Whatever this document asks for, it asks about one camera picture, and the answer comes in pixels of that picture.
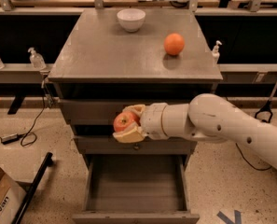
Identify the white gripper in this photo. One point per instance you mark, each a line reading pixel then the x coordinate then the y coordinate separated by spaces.
pixel 152 120

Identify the red apple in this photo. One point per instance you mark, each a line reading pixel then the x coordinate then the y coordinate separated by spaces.
pixel 124 120

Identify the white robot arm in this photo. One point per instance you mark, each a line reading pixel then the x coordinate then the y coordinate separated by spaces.
pixel 207 117

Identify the grey middle drawer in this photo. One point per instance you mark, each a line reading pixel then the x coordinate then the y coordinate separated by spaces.
pixel 108 145

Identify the grey top drawer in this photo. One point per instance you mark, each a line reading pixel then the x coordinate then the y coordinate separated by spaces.
pixel 94 112

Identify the grey wooden drawer cabinet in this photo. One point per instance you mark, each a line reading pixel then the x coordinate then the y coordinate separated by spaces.
pixel 102 61

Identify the grey open bottom drawer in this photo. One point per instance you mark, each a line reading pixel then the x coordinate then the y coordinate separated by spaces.
pixel 136 189

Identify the orange fruit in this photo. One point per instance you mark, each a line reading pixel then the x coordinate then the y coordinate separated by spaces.
pixel 174 44

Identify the black bar on floor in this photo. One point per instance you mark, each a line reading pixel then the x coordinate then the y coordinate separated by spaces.
pixel 47 162

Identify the white ceramic bowl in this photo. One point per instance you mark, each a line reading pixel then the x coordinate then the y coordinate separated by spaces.
pixel 131 19

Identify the white sanitizer pump bottle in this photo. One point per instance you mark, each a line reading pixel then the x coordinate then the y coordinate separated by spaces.
pixel 215 50

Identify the clear sanitizer pump bottle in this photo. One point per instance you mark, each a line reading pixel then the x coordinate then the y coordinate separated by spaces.
pixel 36 59

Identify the cardboard box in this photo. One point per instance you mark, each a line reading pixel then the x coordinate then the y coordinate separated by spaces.
pixel 11 197

